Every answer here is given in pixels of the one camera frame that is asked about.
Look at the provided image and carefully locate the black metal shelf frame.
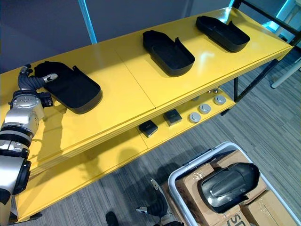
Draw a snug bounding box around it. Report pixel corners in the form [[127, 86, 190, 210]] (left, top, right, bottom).
[[220, 0, 301, 116]]

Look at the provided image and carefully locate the large brown cardboard box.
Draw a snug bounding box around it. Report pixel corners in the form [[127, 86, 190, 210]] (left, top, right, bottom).
[[175, 162, 268, 226]]

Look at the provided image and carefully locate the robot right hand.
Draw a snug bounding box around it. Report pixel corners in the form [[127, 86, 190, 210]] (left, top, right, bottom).
[[136, 178, 175, 222]]

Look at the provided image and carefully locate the grey plastic crate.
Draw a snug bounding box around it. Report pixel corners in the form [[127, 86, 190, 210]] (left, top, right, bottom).
[[167, 141, 301, 226]]

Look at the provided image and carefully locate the black plastic housing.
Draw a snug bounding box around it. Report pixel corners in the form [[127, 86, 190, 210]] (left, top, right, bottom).
[[142, 30, 196, 77], [197, 162, 261, 214], [195, 15, 251, 53], [34, 61, 103, 115]]

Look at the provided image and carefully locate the blue lit partition post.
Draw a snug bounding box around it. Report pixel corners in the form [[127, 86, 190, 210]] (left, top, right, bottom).
[[274, 0, 297, 20], [77, 0, 98, 45]]

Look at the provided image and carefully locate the small brown cardboard box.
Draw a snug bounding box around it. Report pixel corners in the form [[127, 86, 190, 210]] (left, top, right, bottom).
[[211, 150, 250, 170]]

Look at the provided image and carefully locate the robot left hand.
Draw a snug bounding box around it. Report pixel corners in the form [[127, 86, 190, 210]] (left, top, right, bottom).
[[18, 64, 58, 92]]

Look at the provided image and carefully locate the round grey disc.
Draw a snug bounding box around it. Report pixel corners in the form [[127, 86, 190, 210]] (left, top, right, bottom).
[[213, 95, 227, 106], [188, 112, 202, 124], [198, 103, 212, 115]]

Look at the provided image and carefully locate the printed brown cardboard box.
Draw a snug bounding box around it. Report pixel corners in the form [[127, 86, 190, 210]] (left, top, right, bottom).
[[225, 190, 297, 226]]

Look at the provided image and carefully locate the yellow metal shelf unit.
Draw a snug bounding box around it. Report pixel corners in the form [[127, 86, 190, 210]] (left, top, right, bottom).
[[0, 6, 294, 223]]

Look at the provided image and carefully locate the small black square box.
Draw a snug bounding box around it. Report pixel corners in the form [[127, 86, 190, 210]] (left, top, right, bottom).
[[163, 110, 183, 127], [138, 120, 159, 138]]

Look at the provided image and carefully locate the robot dark foot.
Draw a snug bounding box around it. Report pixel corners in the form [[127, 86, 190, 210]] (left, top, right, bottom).
[[105, 211, 119, 226]]

